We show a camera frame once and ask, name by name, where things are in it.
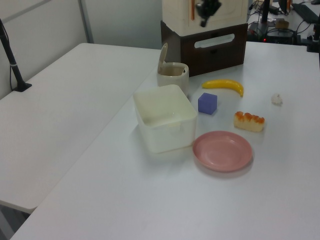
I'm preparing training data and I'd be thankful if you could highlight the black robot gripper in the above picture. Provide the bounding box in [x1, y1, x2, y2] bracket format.
[195, 0, 223, 28]

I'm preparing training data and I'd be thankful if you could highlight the beige round trash can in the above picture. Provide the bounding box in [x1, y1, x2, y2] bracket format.
[156, 42, 190, 98]

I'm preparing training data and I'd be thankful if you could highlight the dark brown drawer box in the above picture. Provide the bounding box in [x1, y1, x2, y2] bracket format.
[160, 19, 249, 77]

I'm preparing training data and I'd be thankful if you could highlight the black stand pole background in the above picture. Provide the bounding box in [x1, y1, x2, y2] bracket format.
[259, 0, 271, 25]

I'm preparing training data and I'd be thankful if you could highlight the yellow toy banana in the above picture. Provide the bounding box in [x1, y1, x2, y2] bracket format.
[201, 78, 245, 98]

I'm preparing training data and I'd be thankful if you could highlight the black electronic device red light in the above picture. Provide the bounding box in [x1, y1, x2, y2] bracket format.
[262, 29, 295, 45]

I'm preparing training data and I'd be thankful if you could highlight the small cardboard box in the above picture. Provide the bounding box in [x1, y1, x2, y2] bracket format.
[274, 19, 290, 30]

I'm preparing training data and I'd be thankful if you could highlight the purple cube block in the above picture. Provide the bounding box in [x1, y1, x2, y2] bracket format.
[197, 92, 218, 116]

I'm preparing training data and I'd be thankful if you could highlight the black keyboard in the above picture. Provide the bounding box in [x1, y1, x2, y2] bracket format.
[291, 2, 320, 21]

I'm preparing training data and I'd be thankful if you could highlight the white square plastic container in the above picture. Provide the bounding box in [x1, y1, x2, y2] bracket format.
[132, 84, 198, 154]

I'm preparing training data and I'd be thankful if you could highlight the crumpled white paper ball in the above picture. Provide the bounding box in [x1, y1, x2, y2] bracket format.
[270, 93, 284, 106]

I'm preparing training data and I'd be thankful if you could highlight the toy bread slice orange topping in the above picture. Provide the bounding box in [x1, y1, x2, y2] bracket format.
[233, 111, 266, 133]

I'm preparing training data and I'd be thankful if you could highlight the black clamp stand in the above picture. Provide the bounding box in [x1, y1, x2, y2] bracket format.
[305, 19, 320, 53]

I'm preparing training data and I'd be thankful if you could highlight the pink round plate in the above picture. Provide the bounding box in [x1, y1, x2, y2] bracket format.
[192, 130, 253, 173]

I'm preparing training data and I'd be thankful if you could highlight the black pole clamp base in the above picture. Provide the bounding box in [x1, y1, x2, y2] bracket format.
[12, 82, 33, 93]

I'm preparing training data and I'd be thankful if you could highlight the black camera stand pole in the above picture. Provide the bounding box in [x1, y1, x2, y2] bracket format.
[0, 17, 25, 87]

